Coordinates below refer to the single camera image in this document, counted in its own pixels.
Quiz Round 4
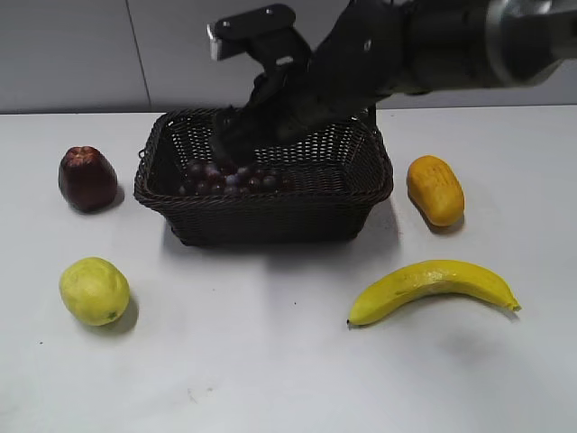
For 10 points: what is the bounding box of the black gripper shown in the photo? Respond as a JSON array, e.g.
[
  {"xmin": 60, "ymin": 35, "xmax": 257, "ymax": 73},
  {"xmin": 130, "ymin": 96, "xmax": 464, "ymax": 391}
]
[{"xmin": 209, "ymin": 1, "xmax": 406, "ymax": 166}]

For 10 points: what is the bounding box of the purple grape bunch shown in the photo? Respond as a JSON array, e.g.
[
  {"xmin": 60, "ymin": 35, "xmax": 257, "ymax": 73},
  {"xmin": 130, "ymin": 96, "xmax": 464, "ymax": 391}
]
[{"xmin": 176, "ymin": 160, "xmax": 294, "ymax": 196}]

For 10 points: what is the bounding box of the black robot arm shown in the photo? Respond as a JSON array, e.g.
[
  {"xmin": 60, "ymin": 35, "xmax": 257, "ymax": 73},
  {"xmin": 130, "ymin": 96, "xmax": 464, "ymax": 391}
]
[{"xmin": 207, "ymin": 1, "xmax": 576, "ymax": 165}]

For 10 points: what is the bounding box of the dark woven wicker basket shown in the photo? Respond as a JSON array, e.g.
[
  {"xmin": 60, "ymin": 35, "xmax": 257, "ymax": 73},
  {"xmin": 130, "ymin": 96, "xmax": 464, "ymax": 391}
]
[{"xmin": 133, "ymin": 108, "xmax": 393, "ymax": 246}]

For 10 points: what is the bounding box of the orange yellow mango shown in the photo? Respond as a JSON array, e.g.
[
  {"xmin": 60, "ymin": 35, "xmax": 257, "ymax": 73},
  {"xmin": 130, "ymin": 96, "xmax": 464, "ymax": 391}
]
[{"xmin": 407, "ymin": 155, "xmax": 465, "ymax": 227}]

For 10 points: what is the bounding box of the dark red wax apple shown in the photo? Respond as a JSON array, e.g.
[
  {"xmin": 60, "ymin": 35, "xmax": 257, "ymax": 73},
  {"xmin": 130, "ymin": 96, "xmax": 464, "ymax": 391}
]
[{"xmin": 58, "ymin": 146, "xmax": 118, "ymax": 213}]

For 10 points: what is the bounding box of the yellow banana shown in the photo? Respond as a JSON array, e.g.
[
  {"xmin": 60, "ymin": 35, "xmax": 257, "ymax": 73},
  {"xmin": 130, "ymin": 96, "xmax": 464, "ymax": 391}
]
[{"xmin": 347, "ymin": 260, "xmax": 521, "ymax": 327}]

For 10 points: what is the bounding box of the yellow green lemon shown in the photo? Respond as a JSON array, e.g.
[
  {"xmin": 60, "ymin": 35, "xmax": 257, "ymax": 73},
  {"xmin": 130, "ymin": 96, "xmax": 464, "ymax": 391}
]
[{"xmin": 59, "ymin": 257, "xmax": 131, "ymax": 327}]

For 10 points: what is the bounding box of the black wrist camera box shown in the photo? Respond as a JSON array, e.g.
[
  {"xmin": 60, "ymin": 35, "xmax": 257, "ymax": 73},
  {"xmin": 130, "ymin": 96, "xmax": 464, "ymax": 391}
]
[{"xmin": 206, "ymin": 4, "xmax": 311, "ymax": 74}]

